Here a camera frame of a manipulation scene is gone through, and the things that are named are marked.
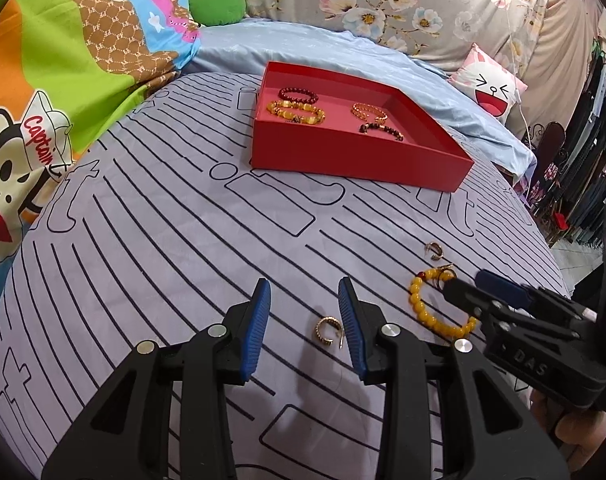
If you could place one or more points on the cartoon monkey printed blanket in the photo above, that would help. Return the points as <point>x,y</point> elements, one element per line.
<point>58,35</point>

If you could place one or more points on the beige cloth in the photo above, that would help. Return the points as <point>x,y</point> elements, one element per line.
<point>568,60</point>

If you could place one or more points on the gold hoop earring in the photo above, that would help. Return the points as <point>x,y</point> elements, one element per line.
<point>435,246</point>
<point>317,332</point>
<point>450,272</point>

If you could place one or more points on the white cat face pillow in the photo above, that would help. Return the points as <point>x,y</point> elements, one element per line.
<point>488,90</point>

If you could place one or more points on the green pillow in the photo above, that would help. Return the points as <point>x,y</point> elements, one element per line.
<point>215,5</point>

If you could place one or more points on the person's right hand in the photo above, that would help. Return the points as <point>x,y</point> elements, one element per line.
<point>573,425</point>

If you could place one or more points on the light blue blanket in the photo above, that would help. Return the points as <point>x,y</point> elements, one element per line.
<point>333,45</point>

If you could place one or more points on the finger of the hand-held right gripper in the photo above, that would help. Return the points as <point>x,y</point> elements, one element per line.
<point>465,296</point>
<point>503,287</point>

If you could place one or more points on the dark metal chair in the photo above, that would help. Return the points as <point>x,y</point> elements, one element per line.
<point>553,135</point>

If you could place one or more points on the red cardboard box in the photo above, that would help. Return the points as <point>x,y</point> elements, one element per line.
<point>333,160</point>

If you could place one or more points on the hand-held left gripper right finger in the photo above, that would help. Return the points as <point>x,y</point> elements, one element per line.
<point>350,330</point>

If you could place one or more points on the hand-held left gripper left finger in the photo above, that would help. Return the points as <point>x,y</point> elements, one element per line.
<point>255,330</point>

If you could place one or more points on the grey striped bedsheet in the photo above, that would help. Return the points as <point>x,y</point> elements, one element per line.
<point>158,235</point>

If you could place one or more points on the hanging clothes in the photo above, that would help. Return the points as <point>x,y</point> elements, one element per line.
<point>598,135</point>

